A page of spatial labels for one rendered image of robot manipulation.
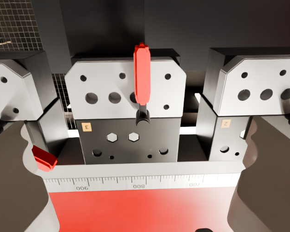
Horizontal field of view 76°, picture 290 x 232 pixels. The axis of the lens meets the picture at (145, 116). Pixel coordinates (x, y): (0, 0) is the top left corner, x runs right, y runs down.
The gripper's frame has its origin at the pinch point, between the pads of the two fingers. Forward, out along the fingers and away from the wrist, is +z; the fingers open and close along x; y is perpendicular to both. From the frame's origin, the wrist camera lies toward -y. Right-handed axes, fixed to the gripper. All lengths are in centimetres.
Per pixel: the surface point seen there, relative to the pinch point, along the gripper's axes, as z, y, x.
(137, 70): 8.0, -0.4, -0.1
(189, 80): 587, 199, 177
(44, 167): 7.9, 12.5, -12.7
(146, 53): 8.0, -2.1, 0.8
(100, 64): 11.6, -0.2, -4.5
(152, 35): 66, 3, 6
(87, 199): 11.8, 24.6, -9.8
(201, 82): 583, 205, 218
